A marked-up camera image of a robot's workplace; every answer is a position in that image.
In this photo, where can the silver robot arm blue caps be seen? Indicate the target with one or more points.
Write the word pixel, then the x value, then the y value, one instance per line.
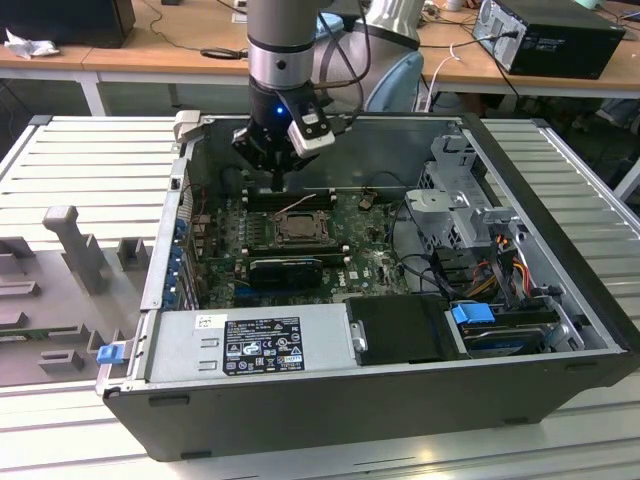
pixel 280 45

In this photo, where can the black desktop computer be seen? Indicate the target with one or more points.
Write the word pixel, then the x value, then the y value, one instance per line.
pixel 565 45

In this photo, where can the large black box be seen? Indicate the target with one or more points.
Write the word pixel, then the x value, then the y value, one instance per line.
pixel 65 20

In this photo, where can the crumpled white paper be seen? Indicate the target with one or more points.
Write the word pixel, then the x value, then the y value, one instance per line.
pixel 30 47

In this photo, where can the hard disk drive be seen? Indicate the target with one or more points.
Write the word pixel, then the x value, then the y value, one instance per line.
pixel 505 341

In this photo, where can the black open PC case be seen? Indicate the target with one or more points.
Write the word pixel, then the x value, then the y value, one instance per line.
pixel 350 415

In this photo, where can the black graphics card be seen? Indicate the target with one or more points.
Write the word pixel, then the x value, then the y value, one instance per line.
pixel 285 274

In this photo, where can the silver metal drive cage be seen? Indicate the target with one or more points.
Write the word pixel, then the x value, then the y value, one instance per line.
pixel 435 205

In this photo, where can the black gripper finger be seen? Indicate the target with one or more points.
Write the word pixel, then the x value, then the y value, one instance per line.
pixel 282 182
pixel 276 182

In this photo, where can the blue disk carrier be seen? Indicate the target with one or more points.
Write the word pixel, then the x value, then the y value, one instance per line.
pixel 472 315

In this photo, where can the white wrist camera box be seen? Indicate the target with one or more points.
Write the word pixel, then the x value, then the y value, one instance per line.
pixel 310 144

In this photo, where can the green motherboard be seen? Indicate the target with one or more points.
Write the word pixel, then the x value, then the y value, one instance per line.
pixel 370 260

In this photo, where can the black RAM slot bank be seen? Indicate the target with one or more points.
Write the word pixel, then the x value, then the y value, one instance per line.
pixel 260 198
pixel 295 249

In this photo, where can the grey parts rack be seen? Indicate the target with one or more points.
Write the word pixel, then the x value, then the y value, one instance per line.
pixel 60 300

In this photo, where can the black plastic shroud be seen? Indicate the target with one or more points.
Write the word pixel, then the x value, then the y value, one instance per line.
pixel 400 330

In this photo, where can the blue case latch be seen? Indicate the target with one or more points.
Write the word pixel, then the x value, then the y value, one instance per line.
pixel 110 354

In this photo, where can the grey power supply unit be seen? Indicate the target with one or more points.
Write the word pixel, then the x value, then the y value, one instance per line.
pixel 175 350

